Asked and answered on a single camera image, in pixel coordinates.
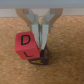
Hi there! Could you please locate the purple block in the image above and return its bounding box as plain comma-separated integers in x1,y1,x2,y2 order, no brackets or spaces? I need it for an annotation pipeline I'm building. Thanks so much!
28,47,52,66

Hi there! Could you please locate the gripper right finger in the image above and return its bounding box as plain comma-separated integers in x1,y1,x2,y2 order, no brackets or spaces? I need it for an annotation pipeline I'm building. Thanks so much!
41,8,62,50

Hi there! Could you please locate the pink block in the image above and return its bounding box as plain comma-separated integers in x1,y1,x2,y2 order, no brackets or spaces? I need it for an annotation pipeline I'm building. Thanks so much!
13,30,43,61

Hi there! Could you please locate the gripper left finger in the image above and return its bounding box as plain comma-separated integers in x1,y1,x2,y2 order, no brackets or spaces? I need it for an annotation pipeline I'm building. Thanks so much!
15,8,43,50

